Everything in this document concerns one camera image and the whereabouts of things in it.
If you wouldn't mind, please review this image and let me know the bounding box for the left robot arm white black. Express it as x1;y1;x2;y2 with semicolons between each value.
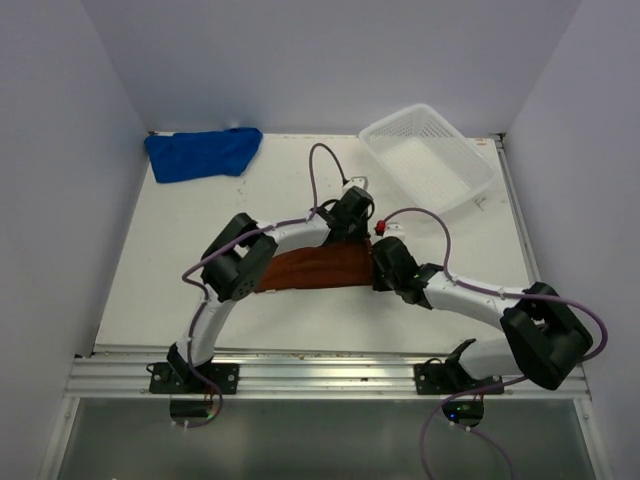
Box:
167;186;375;393

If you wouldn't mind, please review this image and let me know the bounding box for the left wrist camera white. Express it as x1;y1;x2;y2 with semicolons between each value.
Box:
342;176;369;191

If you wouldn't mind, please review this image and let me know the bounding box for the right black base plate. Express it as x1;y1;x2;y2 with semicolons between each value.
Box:
413;339;504;395

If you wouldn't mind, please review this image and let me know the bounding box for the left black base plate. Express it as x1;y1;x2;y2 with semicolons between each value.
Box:
146;362;240;395

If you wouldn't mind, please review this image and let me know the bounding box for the blue towel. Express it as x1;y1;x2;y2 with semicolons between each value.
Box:
144;127;263;184

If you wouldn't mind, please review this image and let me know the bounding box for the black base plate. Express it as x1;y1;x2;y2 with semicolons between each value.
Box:
146;362;240;395
413;339;504;395

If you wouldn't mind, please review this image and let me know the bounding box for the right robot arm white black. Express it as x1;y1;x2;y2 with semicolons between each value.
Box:
371;237;593;394

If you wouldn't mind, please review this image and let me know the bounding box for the aluminium front rail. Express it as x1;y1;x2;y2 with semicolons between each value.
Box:
63;349;591;401

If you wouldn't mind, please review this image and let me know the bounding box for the white plastic basket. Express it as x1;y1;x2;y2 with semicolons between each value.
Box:
359;104;498;215

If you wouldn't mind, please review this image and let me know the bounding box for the brown orange towel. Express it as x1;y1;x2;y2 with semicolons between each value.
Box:
256;240;373;292

